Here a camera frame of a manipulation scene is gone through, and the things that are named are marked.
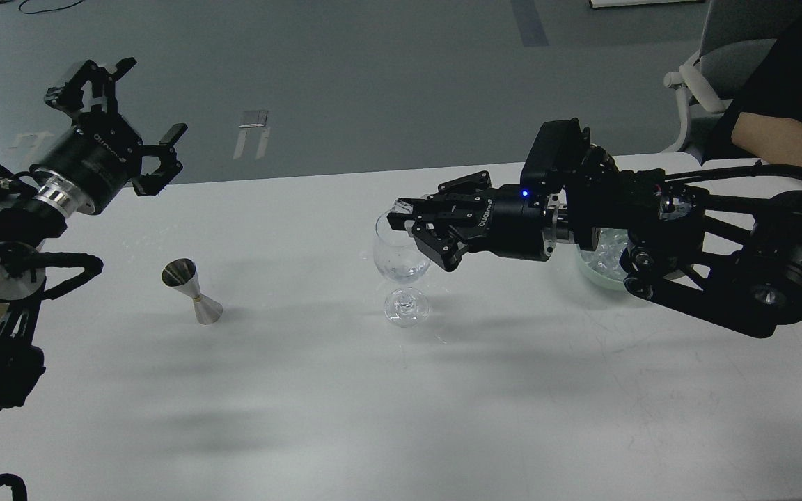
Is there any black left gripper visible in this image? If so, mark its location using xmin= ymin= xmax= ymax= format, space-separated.
xmin=31 ymin=57 xmax=188 ymax=216

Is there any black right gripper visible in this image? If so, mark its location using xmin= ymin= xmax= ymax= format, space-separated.
xmin=391 ymin=170 xmax=569 ymax=272

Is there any clear ice cube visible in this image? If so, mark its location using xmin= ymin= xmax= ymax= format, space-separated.
xmin=389 ymin=199 xmax=417 ymax=219

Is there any steel double jigger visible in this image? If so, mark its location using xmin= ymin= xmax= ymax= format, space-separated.
xmin=160 ymin=259 xmax=223 ymax=326

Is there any person forearm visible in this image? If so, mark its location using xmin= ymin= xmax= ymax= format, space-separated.
xmin=731 ymin=112 xmax=802 ymax=167

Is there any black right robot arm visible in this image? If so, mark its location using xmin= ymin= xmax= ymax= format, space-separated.
xmin=387 ymin=118 xmax=802 ymax=339

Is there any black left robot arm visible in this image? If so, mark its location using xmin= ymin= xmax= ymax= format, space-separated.
xmin=0 ymin=58 xmax=187 ymax=411

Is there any clear wine glass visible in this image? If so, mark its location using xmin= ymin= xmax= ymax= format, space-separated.
xmin=372 ymin=208 xmax=432 ymax=328

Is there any clear ice cubes pile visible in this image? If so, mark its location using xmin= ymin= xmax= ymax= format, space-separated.
xmin=579 ymin=228 xmax=628 ymax=282

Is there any green bowl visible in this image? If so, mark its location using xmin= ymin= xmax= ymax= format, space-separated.
xmin=576 ymin=228 xmax=649 ymax=292

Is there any grey office chair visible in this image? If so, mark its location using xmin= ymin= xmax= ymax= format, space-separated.
xmin=662 ymin=0 xmax=792 ymax=154

